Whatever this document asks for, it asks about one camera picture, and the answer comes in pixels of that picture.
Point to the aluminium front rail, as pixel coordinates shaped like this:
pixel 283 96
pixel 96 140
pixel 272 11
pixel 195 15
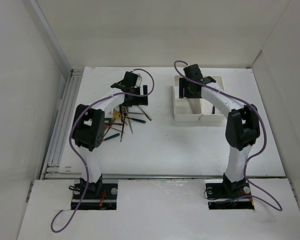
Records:
pixel 63 176

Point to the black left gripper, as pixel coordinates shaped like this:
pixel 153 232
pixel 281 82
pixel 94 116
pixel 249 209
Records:
pixel 140 100

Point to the green handled gold spoon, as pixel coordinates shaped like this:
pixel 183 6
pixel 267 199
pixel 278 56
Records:
pixel 112 137

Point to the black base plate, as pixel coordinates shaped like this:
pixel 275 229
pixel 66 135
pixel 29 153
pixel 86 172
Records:
pixel 105 198
pixel 226 196

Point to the aluminium side rail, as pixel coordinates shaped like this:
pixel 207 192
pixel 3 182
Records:
pixel 59 136

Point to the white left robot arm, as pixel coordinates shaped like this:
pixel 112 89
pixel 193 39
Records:
pixel 88 127

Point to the white plastic fork bin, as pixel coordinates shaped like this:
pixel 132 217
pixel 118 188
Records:
pixel 210 113

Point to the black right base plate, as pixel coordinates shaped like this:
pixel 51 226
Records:
pixel 226 196

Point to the green handled gold fork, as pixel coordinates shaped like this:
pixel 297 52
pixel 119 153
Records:
pixel 136 120

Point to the white plastic spoon bin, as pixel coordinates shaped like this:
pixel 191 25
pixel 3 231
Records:
pixel 181 108

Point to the black handled silver fork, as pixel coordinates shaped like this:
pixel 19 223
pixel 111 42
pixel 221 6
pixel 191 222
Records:
pixel 123 121

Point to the silver spoon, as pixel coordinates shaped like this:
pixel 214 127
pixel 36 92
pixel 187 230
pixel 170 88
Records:
pixel 195 105

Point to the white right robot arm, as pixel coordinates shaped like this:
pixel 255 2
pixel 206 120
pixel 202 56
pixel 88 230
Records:
pixel 242 123

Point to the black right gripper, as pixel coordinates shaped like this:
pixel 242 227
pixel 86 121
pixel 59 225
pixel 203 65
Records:
pixel 183 84

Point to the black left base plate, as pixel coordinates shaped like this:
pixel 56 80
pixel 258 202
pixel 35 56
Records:
pixel 105 198

